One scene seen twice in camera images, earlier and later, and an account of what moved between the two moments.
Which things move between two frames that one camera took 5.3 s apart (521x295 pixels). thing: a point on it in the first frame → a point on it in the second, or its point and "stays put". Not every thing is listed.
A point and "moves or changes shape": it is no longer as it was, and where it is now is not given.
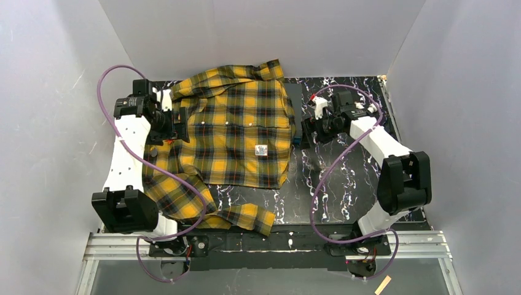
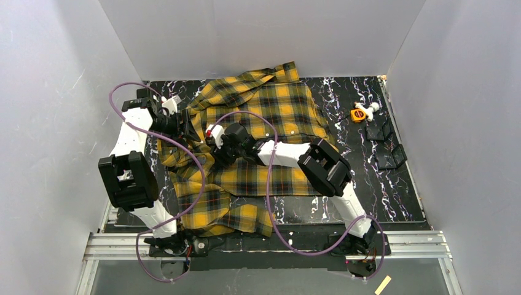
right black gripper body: x=306 y=131 → x=224 y=152
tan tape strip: x=381 y=287 stays put
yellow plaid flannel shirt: x=241 y=128 moves or changes shape
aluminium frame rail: x=413 y=244 stays put
